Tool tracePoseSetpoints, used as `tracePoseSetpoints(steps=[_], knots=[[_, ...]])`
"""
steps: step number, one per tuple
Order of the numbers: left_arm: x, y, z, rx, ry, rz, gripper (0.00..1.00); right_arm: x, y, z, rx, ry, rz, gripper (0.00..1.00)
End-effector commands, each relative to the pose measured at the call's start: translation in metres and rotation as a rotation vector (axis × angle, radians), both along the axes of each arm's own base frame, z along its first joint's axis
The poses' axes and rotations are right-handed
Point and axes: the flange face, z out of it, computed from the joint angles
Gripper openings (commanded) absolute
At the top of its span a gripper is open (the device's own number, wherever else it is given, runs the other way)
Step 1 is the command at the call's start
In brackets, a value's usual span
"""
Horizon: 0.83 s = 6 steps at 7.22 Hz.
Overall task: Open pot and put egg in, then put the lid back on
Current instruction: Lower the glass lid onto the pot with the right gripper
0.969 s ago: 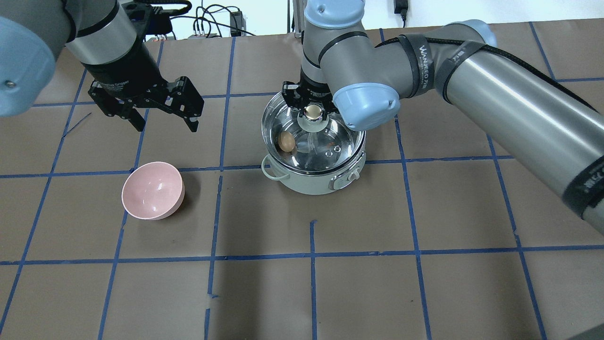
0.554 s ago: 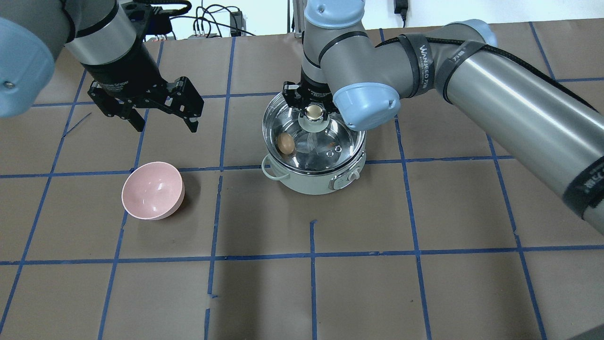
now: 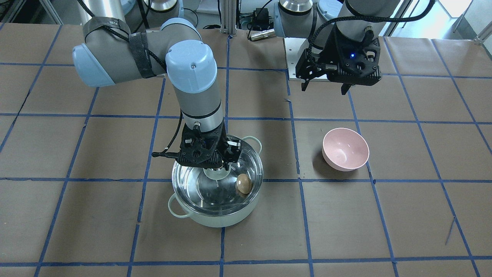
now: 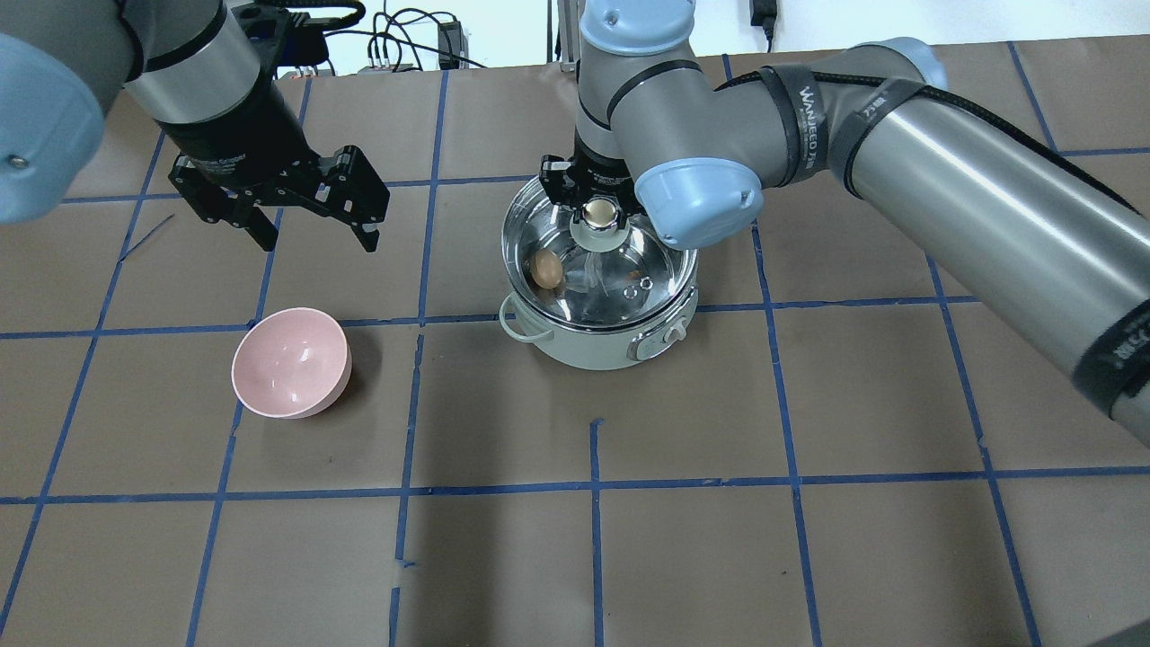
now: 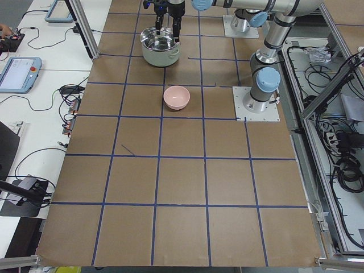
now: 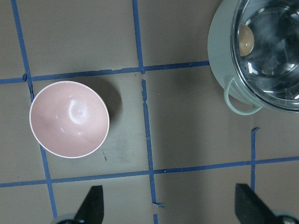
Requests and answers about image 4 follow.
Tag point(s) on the pale green electric pot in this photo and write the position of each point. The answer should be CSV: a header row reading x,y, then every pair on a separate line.
x,y
604,350

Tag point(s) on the brown egg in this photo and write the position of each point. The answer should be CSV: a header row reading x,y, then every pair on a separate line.
x,y
546,269

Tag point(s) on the pink bowl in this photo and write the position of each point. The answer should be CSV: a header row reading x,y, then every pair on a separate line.
x,y
291,365

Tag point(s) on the aluminium frame post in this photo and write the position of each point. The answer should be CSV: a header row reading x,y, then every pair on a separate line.
x,y
566,35

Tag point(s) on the glass pot lid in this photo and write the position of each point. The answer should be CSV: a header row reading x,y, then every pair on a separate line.
x,y
610,282

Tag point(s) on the black power adapter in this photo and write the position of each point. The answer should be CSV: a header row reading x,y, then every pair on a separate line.
x,y
451,45

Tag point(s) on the black plug adapter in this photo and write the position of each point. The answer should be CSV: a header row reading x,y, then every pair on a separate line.
x,y
764,14

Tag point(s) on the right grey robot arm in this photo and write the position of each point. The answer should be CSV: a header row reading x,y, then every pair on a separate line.
x,y
1048,248

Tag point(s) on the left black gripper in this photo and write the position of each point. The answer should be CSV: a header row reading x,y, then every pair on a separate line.
x,y
241,131

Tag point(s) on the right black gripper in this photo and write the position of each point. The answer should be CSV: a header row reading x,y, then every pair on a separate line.
x,y
600,172

